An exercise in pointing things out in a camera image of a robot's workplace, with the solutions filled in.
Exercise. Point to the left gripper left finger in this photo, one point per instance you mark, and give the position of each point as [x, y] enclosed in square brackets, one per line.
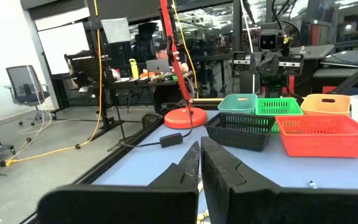
[120, 205]

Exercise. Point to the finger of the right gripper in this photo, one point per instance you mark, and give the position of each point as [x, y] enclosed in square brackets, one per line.
[273, 65]
[258, 65]

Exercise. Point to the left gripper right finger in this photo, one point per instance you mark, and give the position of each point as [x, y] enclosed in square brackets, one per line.
[259, 205]

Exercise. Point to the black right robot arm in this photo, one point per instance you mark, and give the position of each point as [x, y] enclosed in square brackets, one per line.
[275, 91]

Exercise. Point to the green mesh basket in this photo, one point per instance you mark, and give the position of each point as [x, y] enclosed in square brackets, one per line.
[278, 107]

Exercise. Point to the teal plastic bin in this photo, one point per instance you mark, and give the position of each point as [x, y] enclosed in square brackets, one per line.
[236, 105]

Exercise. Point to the orange plastic bin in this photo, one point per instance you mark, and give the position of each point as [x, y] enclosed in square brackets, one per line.
[325, 109]

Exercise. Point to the grey table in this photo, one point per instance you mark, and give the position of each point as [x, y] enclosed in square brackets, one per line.
[350, 59]

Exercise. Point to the yellow crayon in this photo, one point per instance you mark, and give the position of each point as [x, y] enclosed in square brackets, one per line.
[203, 215]

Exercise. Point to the black mesh basket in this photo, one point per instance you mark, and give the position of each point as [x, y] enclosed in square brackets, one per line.
[238, 137]

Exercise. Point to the red mesh basket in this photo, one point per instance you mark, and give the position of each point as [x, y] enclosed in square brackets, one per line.
[322, 146]

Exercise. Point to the black light stand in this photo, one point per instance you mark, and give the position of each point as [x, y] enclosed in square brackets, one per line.
[107, 118]

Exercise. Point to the red desk lamp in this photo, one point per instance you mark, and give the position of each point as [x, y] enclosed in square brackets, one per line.
[185, 118]

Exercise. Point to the person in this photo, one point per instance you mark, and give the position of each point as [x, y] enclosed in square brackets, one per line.
[162, 54]

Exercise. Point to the silver laptop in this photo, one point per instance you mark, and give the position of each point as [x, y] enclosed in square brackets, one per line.
[158, 66]

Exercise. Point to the black desk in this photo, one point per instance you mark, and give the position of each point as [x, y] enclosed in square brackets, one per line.
[135, 83]

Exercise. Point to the yellow-green bottle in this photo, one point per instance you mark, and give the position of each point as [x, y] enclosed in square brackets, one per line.
[134, 68]

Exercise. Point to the black mesh chair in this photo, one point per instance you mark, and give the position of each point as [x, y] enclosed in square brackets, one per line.
[87, 67]

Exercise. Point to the white light panel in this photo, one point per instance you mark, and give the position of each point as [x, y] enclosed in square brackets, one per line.
[115, 30]

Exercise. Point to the grey office chair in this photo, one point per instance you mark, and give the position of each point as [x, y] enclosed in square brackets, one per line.
[26, 87]

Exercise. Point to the whiteboard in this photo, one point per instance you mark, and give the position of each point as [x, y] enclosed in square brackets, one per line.
[62, 46]

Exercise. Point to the black aluminium table frame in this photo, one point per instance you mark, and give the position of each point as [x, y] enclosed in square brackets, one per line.
[102, 169]

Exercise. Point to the black diagonal frame brace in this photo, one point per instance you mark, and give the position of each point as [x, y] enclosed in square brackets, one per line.
[356, 76]

